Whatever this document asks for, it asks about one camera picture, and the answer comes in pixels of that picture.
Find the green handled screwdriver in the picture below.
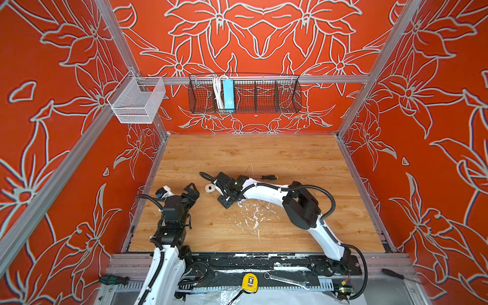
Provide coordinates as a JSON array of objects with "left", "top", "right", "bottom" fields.
[{"left": 99, "top": 274, "right": 130, "bottom": 286}]

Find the yellow black handled screwdriver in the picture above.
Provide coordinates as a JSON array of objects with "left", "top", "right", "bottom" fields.
[{"left": 261, "top": 175, "right": 278, "bottom": 180}]

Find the white coiled cable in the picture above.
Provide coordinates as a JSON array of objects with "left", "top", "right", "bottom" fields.
[{"left": 211, "top": 75, "right": 224, "bottom": 111}]

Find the clear mesh wall basket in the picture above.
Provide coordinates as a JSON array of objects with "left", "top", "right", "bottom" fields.
[{"left": 108, "top": 70, "right": 166, "bottom": 124}]

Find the black wire wall basket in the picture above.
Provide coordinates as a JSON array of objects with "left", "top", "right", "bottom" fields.
[{"left": 188, "top": 73, "right": 302, "bottom": 114}]

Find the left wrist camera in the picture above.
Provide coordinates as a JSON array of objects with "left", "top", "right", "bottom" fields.
[{"left": 155, "top": 186, "right": 173, "bottom": 200}]

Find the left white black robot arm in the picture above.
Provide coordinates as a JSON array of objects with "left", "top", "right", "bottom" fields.
[{"left": 135, "top": 183, "right": 200, "bottom": 304}]

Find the silver wrench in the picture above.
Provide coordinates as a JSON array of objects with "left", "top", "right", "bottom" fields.
[{"left": 264, "top": 273, "right": 310, "bottom": 291}]

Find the light blue box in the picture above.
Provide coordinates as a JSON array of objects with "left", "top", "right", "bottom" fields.
[{"left": 222, "top": 78, "right": 235, "bottom": 113}]

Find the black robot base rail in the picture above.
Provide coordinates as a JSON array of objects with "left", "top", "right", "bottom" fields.
[{"left": 178, "top": 252, "right": 363, "bottom": 292}]

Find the yellow tape measure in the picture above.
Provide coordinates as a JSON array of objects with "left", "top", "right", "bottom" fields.
[{"left": 241, "top": 273, "right": 258, "bottom": 294}]

